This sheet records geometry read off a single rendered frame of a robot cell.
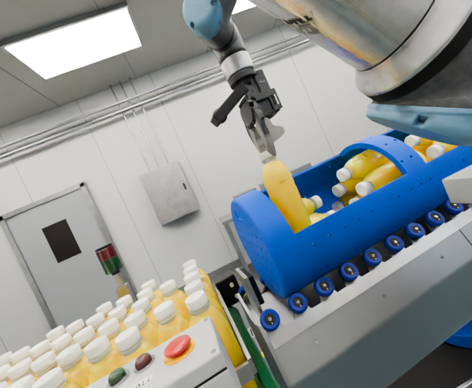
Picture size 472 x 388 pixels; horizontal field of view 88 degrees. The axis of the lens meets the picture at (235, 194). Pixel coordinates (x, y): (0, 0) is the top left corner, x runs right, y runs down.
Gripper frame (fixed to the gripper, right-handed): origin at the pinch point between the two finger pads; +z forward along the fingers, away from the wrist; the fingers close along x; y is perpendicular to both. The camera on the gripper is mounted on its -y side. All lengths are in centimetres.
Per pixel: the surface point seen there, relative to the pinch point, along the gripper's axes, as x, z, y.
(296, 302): -5.2, 33.6, -10.1
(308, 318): -5.6, 38.0, -9.3
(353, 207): -8.3, 19.7, 10.5
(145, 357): -22.1, 19.5, -36.9
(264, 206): -4.1, 11.1, -7.6
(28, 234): 352, -52, -233
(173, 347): -24.0, 19.3, -32.8
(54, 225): 348, -48, -197
